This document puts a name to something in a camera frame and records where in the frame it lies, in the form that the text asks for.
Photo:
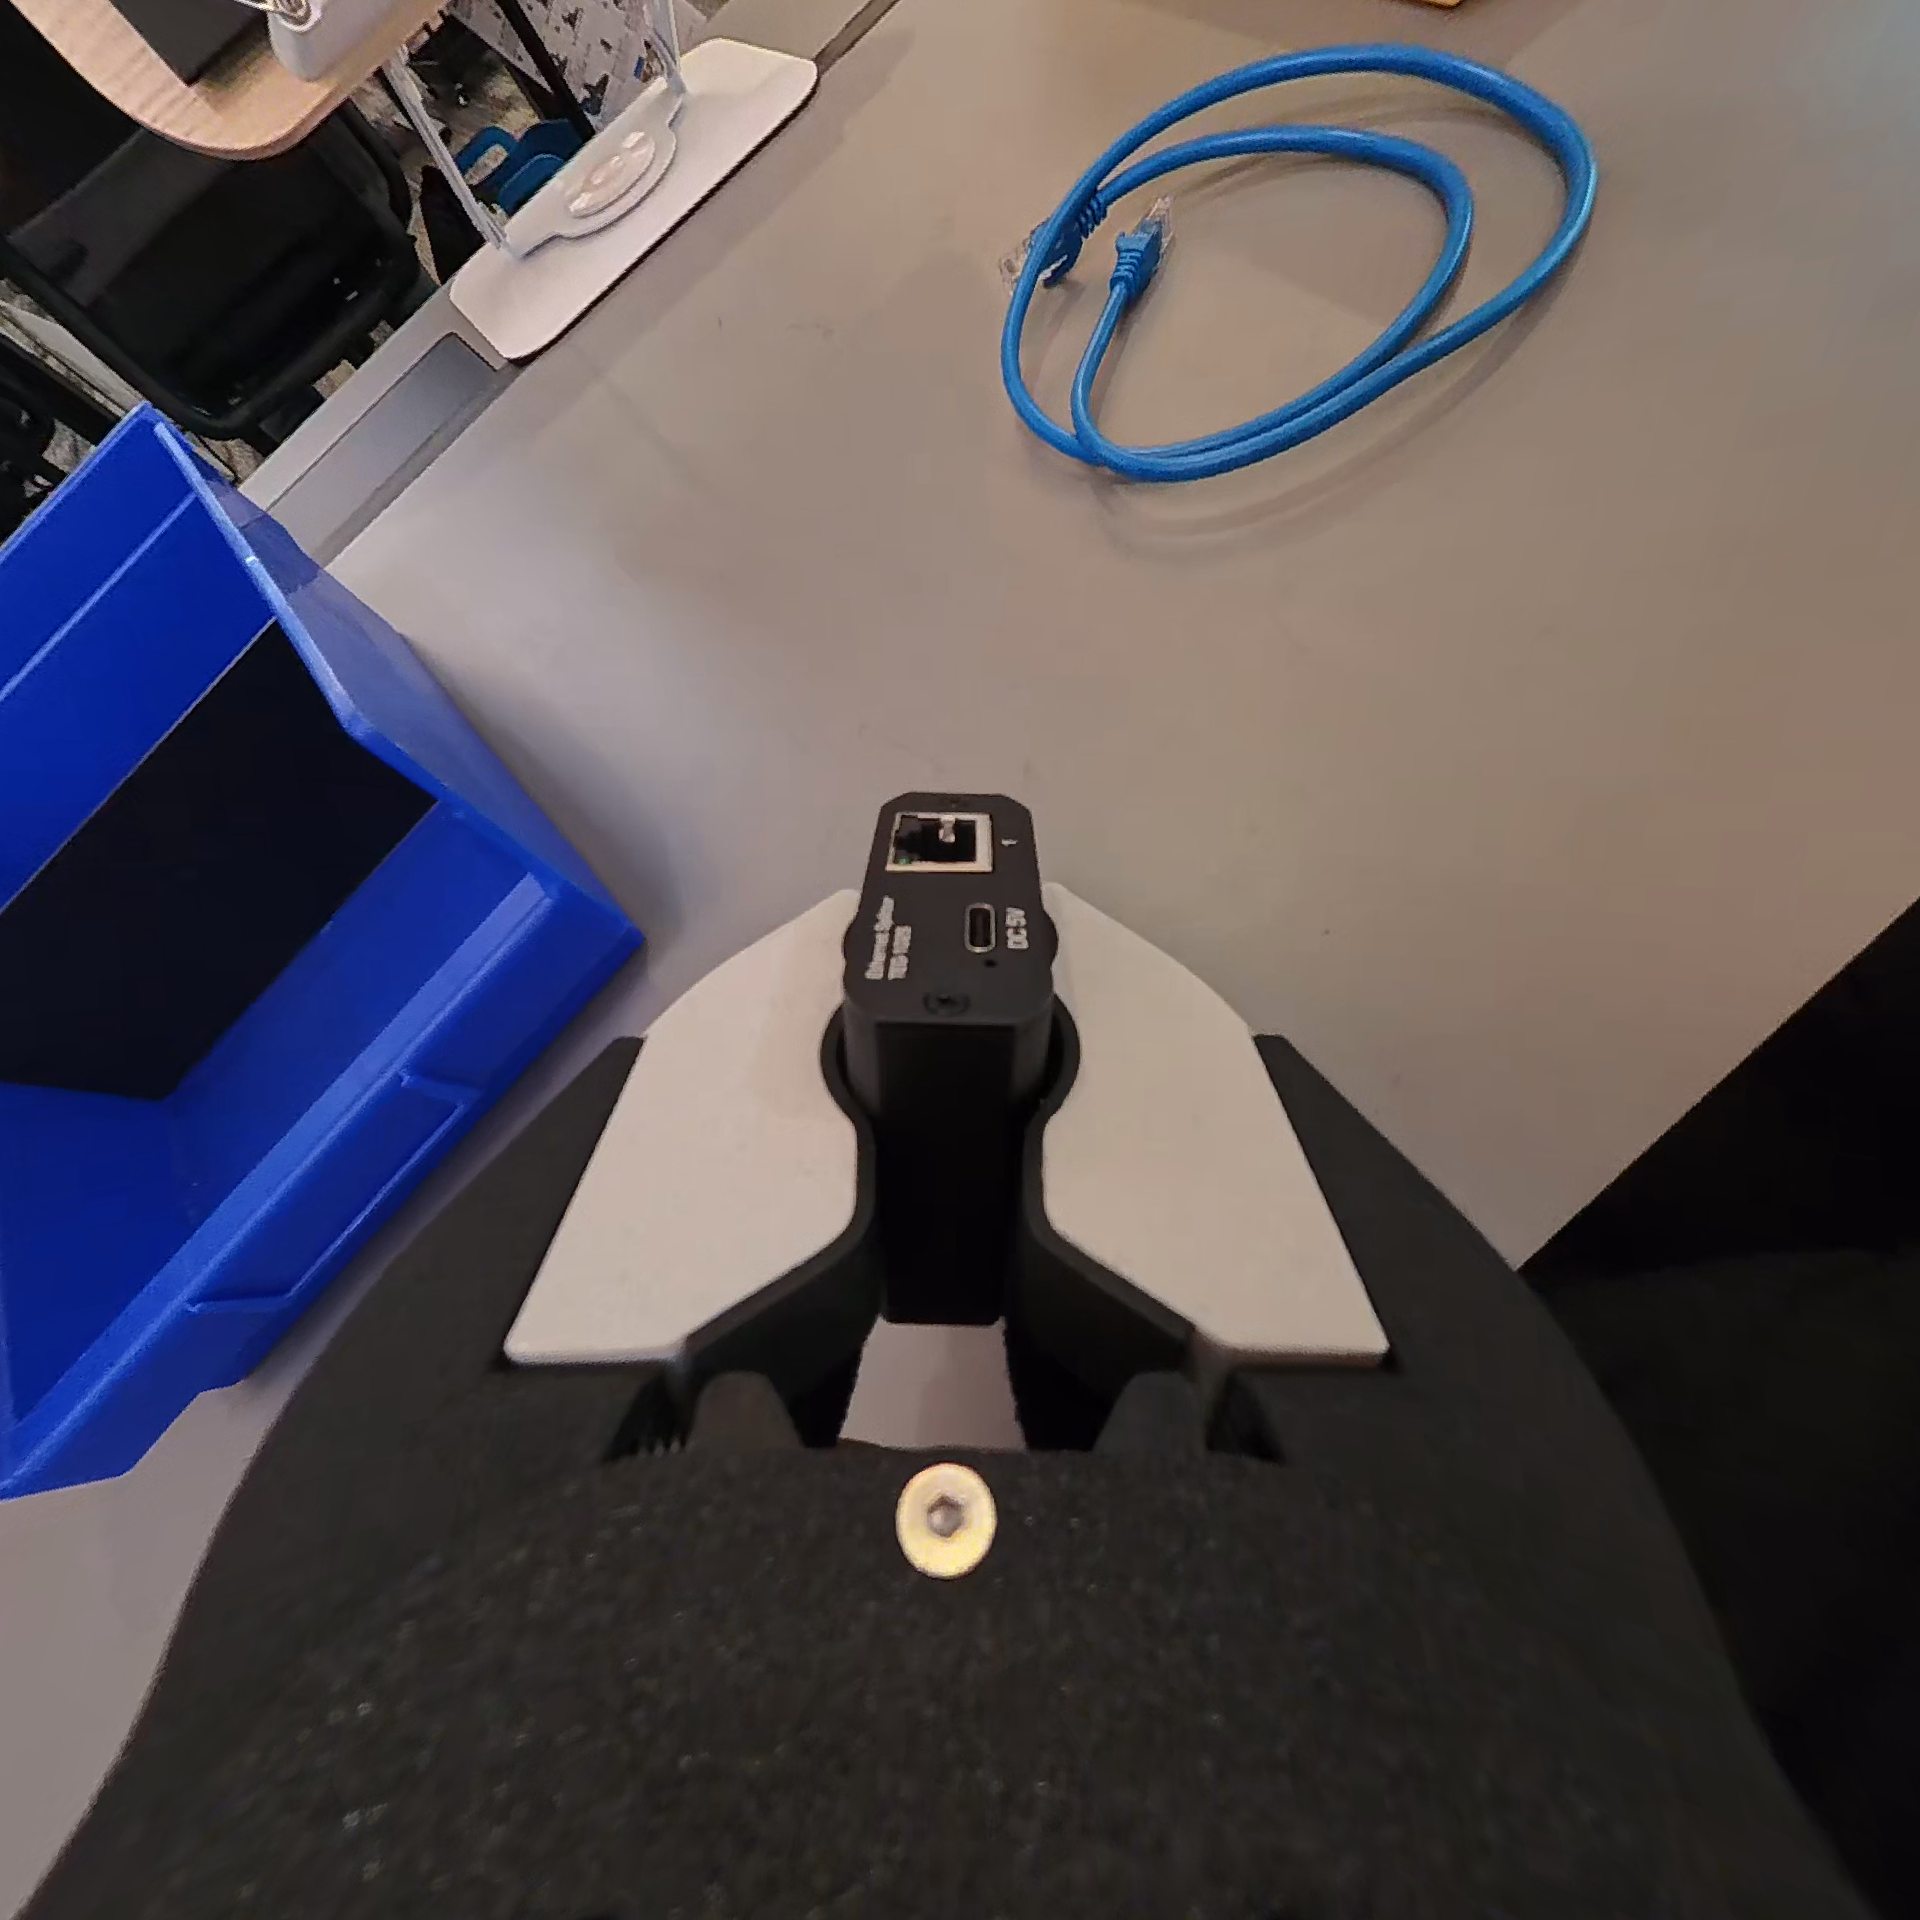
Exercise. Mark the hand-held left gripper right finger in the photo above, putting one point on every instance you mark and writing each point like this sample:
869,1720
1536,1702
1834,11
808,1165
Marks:
1201,1185

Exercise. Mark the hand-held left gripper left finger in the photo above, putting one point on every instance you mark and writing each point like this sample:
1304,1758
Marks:
705,1185

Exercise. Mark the black ethernet adapter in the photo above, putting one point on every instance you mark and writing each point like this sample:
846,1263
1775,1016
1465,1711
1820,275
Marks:
944,1141

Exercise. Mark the blue plastic bin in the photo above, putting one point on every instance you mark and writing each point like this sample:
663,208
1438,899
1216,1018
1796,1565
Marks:
375,1050

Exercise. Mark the black bin divider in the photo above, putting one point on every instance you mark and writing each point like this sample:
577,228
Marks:
194,900

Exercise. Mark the black office chair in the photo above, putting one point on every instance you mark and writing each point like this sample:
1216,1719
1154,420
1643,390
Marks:
194,284

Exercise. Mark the blue storage box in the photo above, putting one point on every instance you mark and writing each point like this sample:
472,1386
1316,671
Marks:
518,165

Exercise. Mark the printed paper sheet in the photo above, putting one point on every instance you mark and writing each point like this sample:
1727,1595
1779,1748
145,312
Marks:
600,45

